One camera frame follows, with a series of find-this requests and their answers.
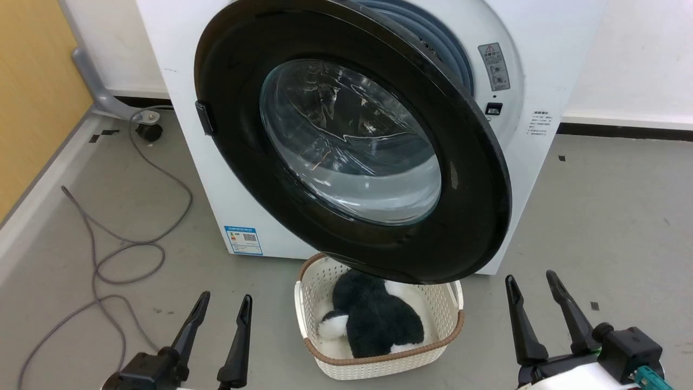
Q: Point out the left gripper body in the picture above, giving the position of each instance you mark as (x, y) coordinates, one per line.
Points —
(146, 374)

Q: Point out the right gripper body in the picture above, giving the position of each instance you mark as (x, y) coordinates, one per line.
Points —
(617, 352)

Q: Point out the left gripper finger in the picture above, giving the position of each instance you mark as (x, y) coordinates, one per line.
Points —
(237, 352)
(189, 330)

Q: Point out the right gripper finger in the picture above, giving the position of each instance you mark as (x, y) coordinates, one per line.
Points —
(522, 325)
(571, 317)

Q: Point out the white front-load washing machine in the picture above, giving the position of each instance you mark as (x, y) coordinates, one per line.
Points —
(216, 179)

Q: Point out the black and white plush toy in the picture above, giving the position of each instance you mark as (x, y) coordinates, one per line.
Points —
(379, 319)

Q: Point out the grey warning label sticker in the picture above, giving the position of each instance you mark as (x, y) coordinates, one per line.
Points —
(494, 66)

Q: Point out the blue energy label sticker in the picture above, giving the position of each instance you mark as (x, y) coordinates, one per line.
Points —
(243, 240)

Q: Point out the black caster wheel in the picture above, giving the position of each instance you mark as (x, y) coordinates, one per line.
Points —
(149, 131)

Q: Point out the black round washing machine door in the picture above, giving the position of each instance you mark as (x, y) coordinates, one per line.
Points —
(476, 179)

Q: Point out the white woven laundry basket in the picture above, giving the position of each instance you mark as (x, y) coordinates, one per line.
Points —
(379, 365)

